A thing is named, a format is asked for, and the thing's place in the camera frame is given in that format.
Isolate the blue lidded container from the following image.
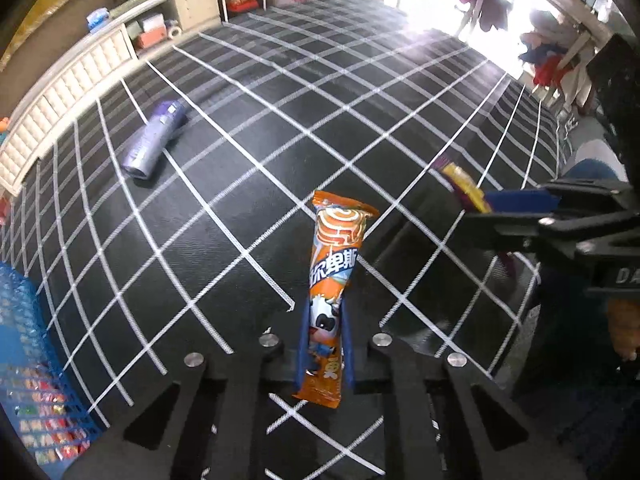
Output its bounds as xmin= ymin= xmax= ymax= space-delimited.
xmin=86 ymin=8 xmax=111 ymax=34

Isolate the purple doublemint gum bottle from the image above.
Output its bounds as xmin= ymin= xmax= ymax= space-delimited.
xmin=120 ymin=101 xmax=186 ymax=180

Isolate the orange milk candy stick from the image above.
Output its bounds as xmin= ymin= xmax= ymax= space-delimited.
xmin=294 ymin=190 xmax=378 ymax=408

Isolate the clothes drying rack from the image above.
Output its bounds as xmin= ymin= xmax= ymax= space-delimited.
xmin=459 ymin=0 xmax=612 ymax=107

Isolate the blue plastic basket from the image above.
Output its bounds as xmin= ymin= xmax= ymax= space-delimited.
xmin=1 ymin=263 xmax=101 ymax=479

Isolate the person's right hand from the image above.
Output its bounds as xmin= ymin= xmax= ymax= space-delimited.
xmin=606 ymin=298 xmax=640 ymax=361

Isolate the purple nut snack bag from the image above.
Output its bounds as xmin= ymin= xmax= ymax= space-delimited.
xmin=434 ymin=156 xmax=492 ymax=214

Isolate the white tv cabinet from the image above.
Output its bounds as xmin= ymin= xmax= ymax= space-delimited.
xmin=0 ymin=0 xmax=222 ymax=196

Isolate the black white grid mat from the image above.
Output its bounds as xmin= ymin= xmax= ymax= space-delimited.
xmin=1 ymin=0 xmax=567 ymax=479

